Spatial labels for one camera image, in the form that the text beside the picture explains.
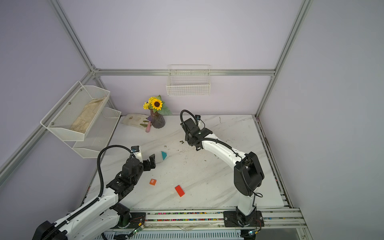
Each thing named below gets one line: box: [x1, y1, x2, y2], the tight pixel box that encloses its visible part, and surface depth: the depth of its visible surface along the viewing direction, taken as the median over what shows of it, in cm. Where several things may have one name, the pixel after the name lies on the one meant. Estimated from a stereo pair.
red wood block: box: [175, 185, 185, 197], surface depth 84 cm
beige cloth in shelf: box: [70, 97, 106, 134], surface depth 81 cm
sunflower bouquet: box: [143, 94, 173, 116], surface depth 97 cm
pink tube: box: [145, 121, 151, 133], surface depth 113 cm
